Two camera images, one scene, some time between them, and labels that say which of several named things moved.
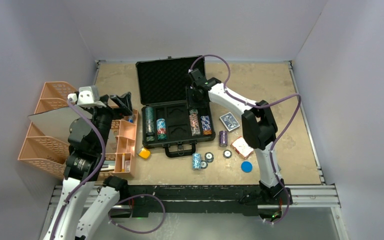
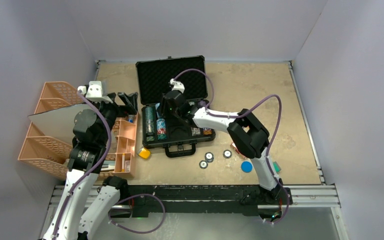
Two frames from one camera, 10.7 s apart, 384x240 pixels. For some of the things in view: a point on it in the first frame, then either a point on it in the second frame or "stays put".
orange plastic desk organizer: (126, 144) stays put
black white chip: (209, 156) stays put
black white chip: (227, 153) stays put
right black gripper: (191, 103) → (164, 104)
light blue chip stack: (196, 161) → (156, 106)
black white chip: (204, 164) stays put
